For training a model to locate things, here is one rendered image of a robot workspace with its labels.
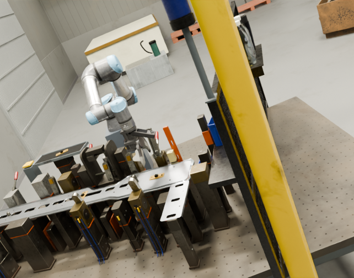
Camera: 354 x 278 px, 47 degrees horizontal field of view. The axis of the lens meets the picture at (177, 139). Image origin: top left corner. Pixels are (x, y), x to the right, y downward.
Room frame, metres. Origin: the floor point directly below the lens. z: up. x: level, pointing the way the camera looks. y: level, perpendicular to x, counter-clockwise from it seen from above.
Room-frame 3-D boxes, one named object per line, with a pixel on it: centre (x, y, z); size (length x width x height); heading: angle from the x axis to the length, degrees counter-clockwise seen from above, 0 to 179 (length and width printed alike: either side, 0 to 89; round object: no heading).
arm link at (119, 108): (1.95, 0.20, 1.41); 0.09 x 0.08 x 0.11; 1
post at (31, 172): (2.56, 0.97, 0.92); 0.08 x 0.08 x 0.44; 71
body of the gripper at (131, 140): (1.95, 0.21, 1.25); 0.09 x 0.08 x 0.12; 72
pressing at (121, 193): (2.09, 0.64, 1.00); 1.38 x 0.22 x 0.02; 71
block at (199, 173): (1.73, -0.04, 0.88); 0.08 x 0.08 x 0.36; 71
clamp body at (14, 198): (2.45, 1.12, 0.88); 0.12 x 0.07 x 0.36; 161
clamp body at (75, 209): (1.89, 0.62, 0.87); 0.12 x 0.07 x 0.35; 161
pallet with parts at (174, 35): (11.58, -1.66, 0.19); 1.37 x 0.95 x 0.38; 87
